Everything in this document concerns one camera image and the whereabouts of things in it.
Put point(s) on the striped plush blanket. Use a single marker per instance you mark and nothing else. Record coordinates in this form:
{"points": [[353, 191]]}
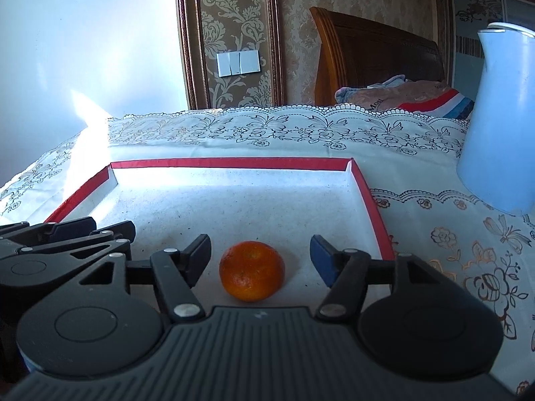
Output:
{"points": [[409, 96]]}

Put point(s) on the wardrobe with patterned doors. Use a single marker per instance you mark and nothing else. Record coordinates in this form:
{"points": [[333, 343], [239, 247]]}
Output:
{"points": [[472, 16]]}

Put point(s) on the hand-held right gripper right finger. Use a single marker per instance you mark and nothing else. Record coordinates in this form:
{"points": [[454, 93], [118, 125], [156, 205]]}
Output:
{"points": [[322, 262]]}

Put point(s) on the white wall light switch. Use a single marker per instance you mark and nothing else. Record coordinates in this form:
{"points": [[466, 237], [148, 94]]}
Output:
{"points": [[238, 62]]}

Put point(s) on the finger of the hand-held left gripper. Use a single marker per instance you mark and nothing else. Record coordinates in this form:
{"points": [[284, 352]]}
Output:
{"points": [[73, 226], [115, 234]]}

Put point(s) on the orange tangerine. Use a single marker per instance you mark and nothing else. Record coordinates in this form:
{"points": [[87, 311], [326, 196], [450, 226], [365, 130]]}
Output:
{"points": [[252, 271]]}

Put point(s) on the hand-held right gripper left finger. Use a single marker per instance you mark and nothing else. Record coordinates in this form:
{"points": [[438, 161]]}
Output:
{"points": [[199, 257]]}

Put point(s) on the white electric kettle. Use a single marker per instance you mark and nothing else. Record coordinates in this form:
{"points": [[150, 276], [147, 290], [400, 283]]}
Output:
{"points": [[501, 125]]}

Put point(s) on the framed damask wall panel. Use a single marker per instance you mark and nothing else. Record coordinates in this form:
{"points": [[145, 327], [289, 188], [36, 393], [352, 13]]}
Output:
{"points": [[234, 16]]}

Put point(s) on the red shallow cardboard box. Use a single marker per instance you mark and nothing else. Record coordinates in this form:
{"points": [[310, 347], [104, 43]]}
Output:
{"points": [[259, 200]]}

